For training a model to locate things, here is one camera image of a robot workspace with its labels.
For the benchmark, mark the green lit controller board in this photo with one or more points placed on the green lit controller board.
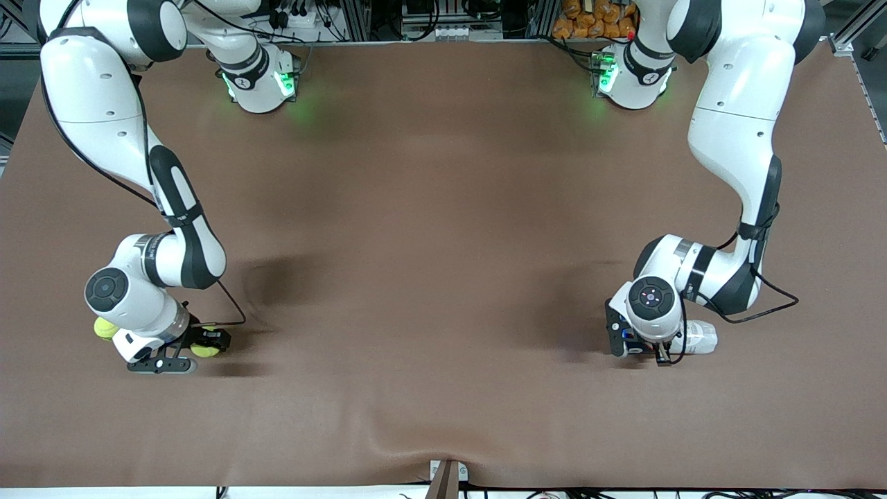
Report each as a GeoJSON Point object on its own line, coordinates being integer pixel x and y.
{"type": "Point", "coordinates": [601, 69]}

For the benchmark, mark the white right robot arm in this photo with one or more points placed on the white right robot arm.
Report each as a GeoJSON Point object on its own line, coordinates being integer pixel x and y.
{"type": "Point", "coordinates": [90, 90]}

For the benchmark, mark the yellow tennis ball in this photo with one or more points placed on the yellow tennis ball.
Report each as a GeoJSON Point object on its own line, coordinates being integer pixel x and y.
{"type": "Point", "coordinates": [104, 329]}
{"type": "Point", "coordinates": [206, 351]}

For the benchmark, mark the orange packets pile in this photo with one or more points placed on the orange packets pile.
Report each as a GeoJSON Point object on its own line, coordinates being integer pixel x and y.
{"type": "Point", "coordinates": [582, 21]}

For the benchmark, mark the clear tennis ball can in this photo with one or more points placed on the clear tennis ball can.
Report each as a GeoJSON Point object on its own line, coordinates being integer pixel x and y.
{"type": "Point", "coordinates": [700, 338]}

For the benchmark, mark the aluminium frame profile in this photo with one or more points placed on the aluminium frame profile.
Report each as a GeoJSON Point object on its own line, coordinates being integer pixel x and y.
{"type": "Point", "coordinates": [10, 14]}
{"type": "Point", "coordinates": [842, 45]}

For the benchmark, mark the white power strip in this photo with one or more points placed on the white power strip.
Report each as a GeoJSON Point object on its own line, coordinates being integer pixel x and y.
{"type": "Point", "coordinates": [298, 19]}

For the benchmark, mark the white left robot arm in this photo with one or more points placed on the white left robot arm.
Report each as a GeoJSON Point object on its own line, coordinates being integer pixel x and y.
{"type": "Point", "coordinates": [734, 125]}

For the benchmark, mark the aluminium frame post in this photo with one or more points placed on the aluminium frame post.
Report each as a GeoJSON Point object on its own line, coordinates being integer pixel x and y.
{"type": "Point", "coordinates": [357, 17]}

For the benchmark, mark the metal edge bracket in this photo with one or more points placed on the metal edge bracket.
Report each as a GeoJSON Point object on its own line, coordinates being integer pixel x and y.
{"type": "Point", "coordinates": [449, 475]}

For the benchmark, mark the white connector block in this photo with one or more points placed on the white connector block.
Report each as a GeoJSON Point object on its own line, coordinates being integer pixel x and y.
{"type": "Point", "coordinates": [450, 32]}

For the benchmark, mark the brown table mat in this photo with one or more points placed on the brown table mat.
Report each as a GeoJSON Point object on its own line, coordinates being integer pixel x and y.
{"type": "Point", "coordinates": [443, 277]}

